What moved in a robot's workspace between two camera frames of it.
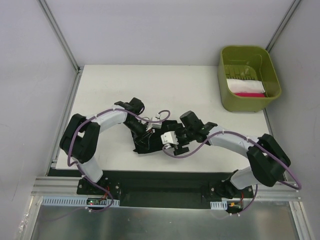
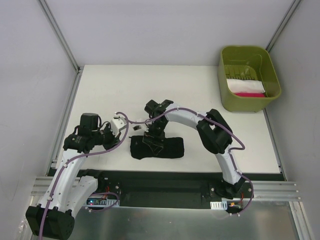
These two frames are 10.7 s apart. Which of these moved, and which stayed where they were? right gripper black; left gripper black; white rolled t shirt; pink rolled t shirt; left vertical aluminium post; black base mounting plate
Moved: left gripper black; right gripper black
Stayed: left vertical aluminium post; white rolled t shirt; pink rolled t shirt; black base mounting plate
